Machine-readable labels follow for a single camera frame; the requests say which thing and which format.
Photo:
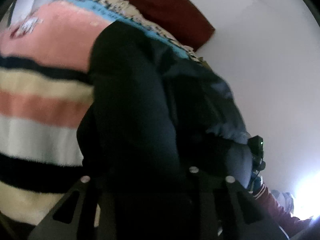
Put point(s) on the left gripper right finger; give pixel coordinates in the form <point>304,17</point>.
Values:
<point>237,209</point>

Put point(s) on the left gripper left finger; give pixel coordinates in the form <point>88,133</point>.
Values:
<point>73,217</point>

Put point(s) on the black hooded puffer jacket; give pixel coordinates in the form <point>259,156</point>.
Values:
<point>162,134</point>

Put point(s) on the maroon striped sleeve forearm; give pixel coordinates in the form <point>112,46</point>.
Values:
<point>291,225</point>

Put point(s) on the blue gloved hand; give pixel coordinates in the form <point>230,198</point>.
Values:
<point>255,184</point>

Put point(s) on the blue white patterned cloth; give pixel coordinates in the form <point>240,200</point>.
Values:
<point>285,199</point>

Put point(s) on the Hello Kitty pink blanket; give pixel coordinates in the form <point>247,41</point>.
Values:
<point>45,93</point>

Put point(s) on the dark red headboard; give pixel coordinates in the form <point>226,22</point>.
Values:
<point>180,18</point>

